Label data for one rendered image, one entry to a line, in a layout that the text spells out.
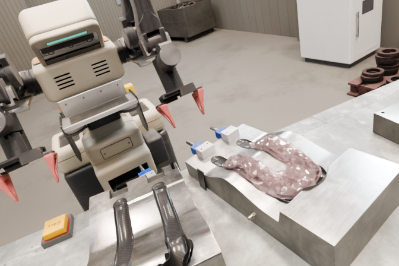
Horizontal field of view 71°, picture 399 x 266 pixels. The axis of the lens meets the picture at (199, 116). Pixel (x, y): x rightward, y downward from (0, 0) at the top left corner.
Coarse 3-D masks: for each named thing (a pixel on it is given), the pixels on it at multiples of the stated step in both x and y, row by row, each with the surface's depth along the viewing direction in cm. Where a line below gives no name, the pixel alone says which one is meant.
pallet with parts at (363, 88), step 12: (384, 48) 257; (396, 48) 251; (384, 60) 248; (396, 60) 246; (372, 72) 254; (384, 72) 253; (396, 72) 252; (348, 84) 260; (360, 84) 255; (372, 84) 246; (384, 84) 244
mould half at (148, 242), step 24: (168, 168) 82; (144, 192) 75; (96, 216) 72; (144, 216) 68; (192, 216) 64; (96, 240) 65; (144, 240) 60; (96, 264) 57; (144, 264) 51; (192, 264) 49; (216, 264) 50
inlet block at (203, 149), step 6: (192, 144) 95; (198, 144) 93; (204, 144) 90; (210, 144) 89; (192, 150) 92; (198, 150) 88; (204, 150) 87; (210, 150) 88; (198, 156) 90; (204, 156) 88
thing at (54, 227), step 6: (60, 216) 83; (66, 216) 84; (48, 222) 82; (54, 222) 81; (60, 222) 81; (66, 222) 82; (48, 228) 80; (54, 228) 79; (60, 228) 79; (66, 228) 81; (48, 234) 78; (54, 234) 78
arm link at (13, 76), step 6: (0, 60) 75; (6, 60) 76; (6, 66) 77; (12, 66) 80; (6, 72) 76; (12, 72) 77; (12, 78) 77; (18, 78) 80; (12, 84) 78; (18, 84) 79
